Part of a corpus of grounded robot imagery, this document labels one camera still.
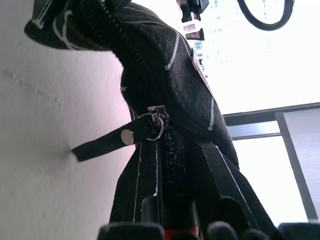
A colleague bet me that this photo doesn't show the black marker pen red band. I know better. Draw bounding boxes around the black marker pen red band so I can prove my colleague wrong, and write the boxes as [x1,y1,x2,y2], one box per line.
[161,124,200,237]

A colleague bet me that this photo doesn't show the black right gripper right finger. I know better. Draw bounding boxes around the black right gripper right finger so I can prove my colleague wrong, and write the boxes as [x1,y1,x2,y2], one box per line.
[194,141,277,227]

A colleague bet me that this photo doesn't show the white board panel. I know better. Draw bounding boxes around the white board panel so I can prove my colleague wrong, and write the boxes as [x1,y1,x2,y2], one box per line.
[274,108,320,222]

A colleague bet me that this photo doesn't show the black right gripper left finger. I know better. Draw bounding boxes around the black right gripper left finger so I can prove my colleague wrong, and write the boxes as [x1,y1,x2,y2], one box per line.
[109,142,164,225]

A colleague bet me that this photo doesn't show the black white-grid fabric pouch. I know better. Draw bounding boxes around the black white-grid fabric pouch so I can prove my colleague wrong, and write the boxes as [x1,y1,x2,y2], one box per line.
[23,0,241,176]

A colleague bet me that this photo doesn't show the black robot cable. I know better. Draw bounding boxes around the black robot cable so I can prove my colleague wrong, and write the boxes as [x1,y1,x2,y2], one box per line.
[236,0,294,32]

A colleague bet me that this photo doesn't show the dark window frame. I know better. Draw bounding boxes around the dark window frame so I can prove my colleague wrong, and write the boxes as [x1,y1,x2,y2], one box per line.
[221,101,320,141]

